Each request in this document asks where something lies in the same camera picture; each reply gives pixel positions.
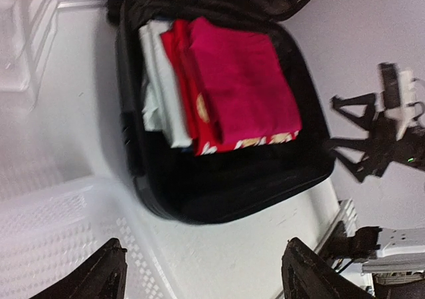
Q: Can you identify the black ribbed hard-shell suitcase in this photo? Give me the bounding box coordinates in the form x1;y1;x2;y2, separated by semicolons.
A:
106;0;335;225

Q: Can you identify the white plastic drawer organizer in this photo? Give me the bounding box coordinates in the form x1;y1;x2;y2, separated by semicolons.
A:
1;0;59;112

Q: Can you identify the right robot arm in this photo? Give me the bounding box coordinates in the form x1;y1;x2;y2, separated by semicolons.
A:
325;93;424;261

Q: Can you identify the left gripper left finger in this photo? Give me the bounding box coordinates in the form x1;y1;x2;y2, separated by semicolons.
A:
33;238;128;299

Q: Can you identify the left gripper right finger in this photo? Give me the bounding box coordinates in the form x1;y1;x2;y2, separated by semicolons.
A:
282;237;373;299

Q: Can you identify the magenta folded cloth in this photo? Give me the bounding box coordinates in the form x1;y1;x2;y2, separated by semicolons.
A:
189;18;302;144

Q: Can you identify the white perforated plastic basket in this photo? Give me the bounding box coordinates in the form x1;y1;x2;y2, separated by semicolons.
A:
1;177;181;298

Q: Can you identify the red patterned folded garment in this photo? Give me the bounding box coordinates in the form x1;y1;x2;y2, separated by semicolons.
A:
161;19;301;156

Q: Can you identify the white folded garment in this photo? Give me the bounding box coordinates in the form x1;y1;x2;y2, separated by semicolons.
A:
139;20;192;148

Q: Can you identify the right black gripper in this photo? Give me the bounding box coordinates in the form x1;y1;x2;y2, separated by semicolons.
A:
328;91;409;183

